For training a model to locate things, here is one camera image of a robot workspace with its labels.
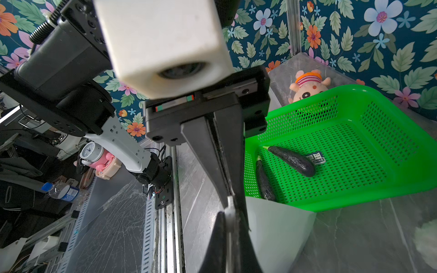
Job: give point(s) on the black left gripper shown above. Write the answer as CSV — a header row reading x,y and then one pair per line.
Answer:
x,y
239,103

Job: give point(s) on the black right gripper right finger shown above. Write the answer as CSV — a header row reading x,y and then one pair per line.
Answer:
x,y
245,260

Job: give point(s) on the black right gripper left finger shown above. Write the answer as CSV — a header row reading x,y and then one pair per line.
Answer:
x,y
215,257

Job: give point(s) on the green plastic basket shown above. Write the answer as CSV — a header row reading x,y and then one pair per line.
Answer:
x,y
373,151

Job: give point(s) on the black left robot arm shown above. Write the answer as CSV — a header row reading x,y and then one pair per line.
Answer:
x,y
57,82

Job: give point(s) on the cartoon doll head toy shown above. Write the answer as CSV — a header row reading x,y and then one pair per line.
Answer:
x,y
308,84

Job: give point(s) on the small label card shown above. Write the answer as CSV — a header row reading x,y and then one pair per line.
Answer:
x,y
317,158

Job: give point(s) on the pink white alarm clock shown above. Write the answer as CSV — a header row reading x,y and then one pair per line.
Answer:
x,y
95,157

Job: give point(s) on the blue cap water bottle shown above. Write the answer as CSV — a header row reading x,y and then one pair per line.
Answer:
x,y
61,191

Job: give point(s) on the white teddy bear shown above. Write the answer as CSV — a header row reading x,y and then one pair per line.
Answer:
x,y
425,240

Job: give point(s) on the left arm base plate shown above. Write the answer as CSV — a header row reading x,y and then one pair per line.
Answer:
x,y
164,186

